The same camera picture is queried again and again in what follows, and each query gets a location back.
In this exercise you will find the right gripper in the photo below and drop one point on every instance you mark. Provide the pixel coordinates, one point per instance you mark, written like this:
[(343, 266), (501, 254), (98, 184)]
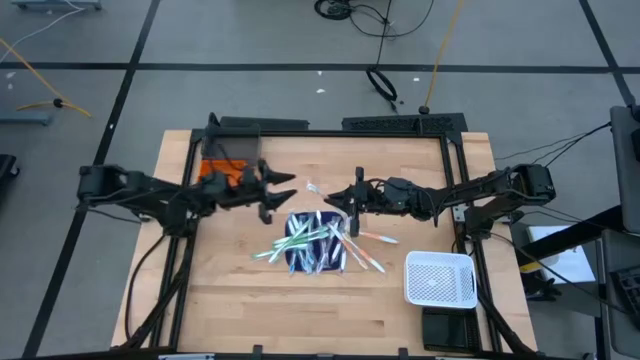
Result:
[(372, 197)]

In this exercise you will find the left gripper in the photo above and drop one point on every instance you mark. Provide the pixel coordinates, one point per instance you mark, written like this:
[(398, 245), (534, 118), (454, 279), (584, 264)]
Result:
[(245, 195)]

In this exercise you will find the light blue toothbrush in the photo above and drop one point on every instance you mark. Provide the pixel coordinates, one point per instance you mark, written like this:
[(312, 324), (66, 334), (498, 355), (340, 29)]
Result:
[(318, 217), (313, 189), (292, 265), (343, 261), (294, 222)]

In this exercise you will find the green toothbrush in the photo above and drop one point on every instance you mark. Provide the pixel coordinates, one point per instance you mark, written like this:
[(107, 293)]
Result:
[(287, 245), (270, 253), (300, 239)]

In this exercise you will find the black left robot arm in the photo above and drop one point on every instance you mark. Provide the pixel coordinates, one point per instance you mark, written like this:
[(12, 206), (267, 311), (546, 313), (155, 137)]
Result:
[(145, 189)]

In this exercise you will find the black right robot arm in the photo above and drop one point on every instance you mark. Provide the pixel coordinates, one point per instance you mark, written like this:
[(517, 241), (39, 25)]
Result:
[(500, 192)]

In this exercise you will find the navy blue square mat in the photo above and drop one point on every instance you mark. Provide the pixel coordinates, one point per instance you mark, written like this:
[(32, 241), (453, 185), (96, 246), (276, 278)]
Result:
[(330, 218)]

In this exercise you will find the orange plastic basket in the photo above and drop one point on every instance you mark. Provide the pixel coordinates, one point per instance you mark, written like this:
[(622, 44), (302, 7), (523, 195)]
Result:
[(215, 167)]

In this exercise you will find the black perforated electronics box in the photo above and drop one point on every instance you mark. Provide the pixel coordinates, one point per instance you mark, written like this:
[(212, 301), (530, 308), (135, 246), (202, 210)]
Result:
[(400, 122)]

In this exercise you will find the white perforated plastic basket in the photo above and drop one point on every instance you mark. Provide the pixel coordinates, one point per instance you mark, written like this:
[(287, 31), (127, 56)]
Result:
[(440, 280)]

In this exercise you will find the black plastic bin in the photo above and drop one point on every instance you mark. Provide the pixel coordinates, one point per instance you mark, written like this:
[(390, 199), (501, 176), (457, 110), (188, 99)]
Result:
[(445, 330)]

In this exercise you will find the silver metal plate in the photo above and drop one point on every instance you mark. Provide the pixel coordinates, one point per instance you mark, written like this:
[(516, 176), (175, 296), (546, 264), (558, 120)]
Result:
[(185, 357)]

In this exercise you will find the black desk beam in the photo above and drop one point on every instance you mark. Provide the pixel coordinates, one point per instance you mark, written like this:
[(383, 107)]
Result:
[(575, 232)]

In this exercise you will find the white paper sheet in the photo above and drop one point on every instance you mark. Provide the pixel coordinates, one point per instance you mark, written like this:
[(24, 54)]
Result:
[(570, 265)]

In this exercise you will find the grey metal foot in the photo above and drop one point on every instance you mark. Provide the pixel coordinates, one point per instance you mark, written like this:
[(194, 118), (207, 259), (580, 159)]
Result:
[(25, 118)]

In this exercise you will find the black chair base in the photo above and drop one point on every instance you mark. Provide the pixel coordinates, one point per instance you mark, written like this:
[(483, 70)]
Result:
[(6, 167)]

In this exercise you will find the grey desk panel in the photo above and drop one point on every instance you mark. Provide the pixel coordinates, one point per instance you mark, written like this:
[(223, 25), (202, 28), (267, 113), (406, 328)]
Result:
[(627, 160)]

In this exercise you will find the grey cart base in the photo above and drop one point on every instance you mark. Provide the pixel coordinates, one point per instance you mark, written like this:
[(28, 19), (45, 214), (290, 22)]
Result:
[(55, 5)]

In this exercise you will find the black keyboard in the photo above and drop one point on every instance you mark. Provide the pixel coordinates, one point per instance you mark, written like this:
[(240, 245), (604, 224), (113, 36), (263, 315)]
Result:
[(631, 287)]

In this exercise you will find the grey desk surface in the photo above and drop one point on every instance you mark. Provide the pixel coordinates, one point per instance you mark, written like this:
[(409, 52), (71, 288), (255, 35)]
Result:
[(620, 330)]

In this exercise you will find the black aluminium table frame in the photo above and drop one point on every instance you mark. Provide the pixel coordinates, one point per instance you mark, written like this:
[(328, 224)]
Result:
[(325, 134)]

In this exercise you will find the black frame bracket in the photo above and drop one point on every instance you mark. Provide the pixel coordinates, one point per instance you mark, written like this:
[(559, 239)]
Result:
[(257, 351), (403, 353)]

